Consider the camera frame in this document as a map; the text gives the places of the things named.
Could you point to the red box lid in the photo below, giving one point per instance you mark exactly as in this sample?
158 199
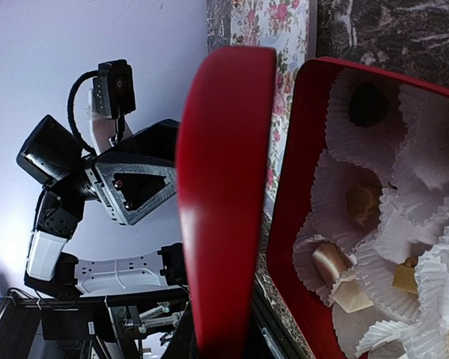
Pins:
221 169

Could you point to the floral rectangular tray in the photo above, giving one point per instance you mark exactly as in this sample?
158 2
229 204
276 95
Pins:
283 26

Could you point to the white chocolate piece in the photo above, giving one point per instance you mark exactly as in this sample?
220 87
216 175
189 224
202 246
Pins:
348 295

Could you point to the dark chocolate piece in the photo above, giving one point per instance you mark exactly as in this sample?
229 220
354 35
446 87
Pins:
368 105

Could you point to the white chocolate bar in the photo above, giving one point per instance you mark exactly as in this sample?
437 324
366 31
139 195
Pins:
330 261

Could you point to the black front table rail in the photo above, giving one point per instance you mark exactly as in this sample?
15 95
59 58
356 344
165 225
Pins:
267 336

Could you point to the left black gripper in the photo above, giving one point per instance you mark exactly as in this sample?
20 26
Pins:
136 176

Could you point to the tan crown chocolate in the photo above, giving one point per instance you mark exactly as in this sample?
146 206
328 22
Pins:
362 203

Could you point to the red box with paper cups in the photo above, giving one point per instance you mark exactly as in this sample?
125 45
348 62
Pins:
359 242

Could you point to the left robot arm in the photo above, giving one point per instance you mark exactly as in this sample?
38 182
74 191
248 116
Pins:
54 158

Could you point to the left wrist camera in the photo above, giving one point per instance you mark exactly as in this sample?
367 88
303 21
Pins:
113 89

